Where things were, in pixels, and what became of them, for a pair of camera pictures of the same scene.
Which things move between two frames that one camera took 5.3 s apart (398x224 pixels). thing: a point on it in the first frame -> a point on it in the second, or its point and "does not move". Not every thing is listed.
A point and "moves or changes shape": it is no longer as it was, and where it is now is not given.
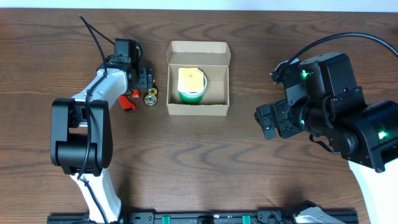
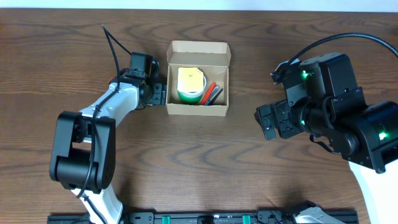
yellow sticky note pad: x=190 y=79 does not move
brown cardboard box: x=214 y=58 does not move
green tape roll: x=194 y=97 does not move
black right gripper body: x=289 y=121 does not move
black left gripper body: x=145 y=78 -> x=156 y=92
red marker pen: x=135 y=94 moves or changes shape
